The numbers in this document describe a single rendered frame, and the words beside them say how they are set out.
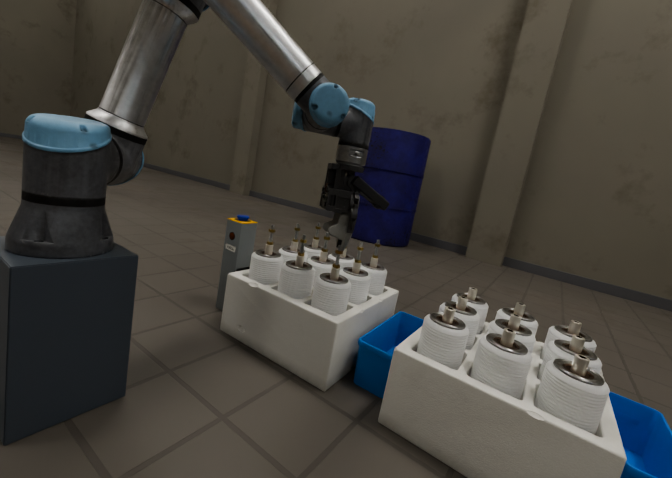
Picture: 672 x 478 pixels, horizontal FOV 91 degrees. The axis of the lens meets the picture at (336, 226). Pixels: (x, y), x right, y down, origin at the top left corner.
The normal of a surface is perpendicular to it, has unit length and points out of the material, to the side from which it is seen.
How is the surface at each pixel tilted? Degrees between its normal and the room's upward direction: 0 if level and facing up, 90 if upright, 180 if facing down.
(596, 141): 90
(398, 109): 90
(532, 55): 90
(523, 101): 90
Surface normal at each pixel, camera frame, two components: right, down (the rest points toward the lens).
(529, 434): -0.55, 0.03
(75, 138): 0.69, 0.19
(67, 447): 0.18, -0.97
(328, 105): 0.20, 0.18
